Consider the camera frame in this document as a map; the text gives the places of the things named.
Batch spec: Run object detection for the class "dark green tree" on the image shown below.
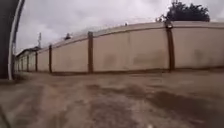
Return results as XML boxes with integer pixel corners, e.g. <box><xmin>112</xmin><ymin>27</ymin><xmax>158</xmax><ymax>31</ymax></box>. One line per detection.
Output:
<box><xmin>155</xmin><ymin>0</ymin><xmax>212</xmax><ymax>23</ymax></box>

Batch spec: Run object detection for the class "brown dirt road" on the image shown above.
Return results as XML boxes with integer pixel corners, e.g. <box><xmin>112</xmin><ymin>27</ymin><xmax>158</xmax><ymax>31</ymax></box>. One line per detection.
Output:
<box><xmin>0</xmin><ymin>68</ymin><xmax>224</xmax><ymax>128</ymax></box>

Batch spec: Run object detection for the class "beige wall with brown pillars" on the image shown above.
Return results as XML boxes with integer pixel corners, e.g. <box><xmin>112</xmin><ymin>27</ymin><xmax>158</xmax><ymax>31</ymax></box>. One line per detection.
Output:
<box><xmin>13</xmin><ymin>20</ymin><xmax>224</xmax><ymax>74</ymax></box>

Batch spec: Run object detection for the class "lattice mast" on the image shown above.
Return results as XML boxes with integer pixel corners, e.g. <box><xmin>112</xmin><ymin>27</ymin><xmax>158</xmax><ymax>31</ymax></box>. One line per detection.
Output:
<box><xmin>36</xmin><ymin>31</ymin><xmax>43</xmax><ymax>50</ymax></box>

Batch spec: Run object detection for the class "dark post with pale edge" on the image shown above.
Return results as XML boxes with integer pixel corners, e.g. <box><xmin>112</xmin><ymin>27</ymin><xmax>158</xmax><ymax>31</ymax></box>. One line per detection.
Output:
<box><xmin>0</xmin><ymin>0</ymin><xmax>27</xmax><ymax>81</ymax></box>

